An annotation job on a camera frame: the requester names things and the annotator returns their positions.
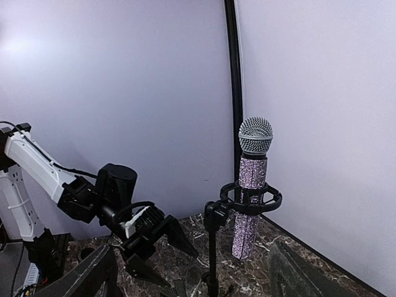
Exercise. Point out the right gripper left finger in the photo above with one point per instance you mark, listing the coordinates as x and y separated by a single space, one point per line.
96 275

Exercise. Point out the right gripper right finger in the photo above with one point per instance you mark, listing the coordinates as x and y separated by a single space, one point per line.
297 271

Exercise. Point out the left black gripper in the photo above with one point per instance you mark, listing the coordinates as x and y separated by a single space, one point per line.
140 225

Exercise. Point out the black tripod shock-mount stand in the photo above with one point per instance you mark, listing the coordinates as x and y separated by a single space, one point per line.
252 202

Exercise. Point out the rhinestone silver-head microphone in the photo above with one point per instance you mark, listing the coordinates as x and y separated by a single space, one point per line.
255 137

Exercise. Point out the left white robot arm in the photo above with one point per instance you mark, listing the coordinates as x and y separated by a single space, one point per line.
82 196

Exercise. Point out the white slotted cable duct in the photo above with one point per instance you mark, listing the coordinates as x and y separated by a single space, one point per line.
32 275

